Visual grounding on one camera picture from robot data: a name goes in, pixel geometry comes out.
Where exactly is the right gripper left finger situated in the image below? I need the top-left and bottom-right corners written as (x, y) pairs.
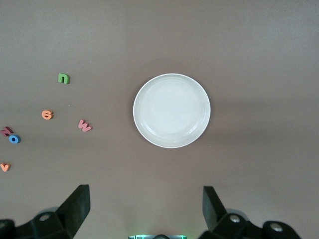
top-left (0, 184), bottom-right (90, 239)

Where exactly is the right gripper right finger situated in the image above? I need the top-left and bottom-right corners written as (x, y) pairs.
top-left (200, 186), bottom-right (302, 239)

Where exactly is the pink foam letter w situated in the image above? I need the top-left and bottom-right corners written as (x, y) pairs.
top-left (78, 119), bottom-right (93, 132)

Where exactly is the green foam letter n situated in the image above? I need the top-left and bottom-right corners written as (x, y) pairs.
top-left (57, 72), bottom-right (71, 85)

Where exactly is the dark red foam letter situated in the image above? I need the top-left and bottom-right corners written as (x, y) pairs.
top-left (0, 126), bottom-right (14, 137)

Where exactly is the beige brown plate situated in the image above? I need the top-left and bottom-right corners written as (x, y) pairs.
top-left (133, 73), bottom-right (211, 149)

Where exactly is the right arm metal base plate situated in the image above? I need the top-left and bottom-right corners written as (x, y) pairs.
top-left (128, 234), bottom-right (187, 239)

